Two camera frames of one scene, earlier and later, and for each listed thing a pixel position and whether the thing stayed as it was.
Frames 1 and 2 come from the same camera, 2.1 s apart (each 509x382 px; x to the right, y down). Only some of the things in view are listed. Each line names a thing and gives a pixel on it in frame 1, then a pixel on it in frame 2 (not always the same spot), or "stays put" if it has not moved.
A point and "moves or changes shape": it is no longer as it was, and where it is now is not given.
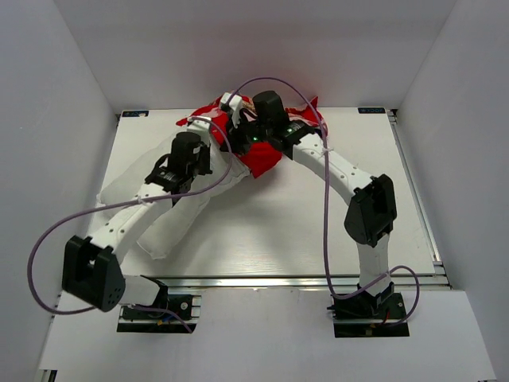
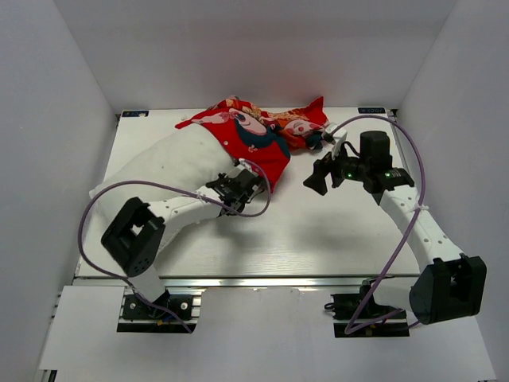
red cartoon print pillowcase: (257, 157) moves or changes shape
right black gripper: (238, 146) -> (321, 168)
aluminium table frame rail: (292, 282) stays put
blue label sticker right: (371, 111) stays put
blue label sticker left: (134, 114) stays put
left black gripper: (205, 150) -> (223, 178)
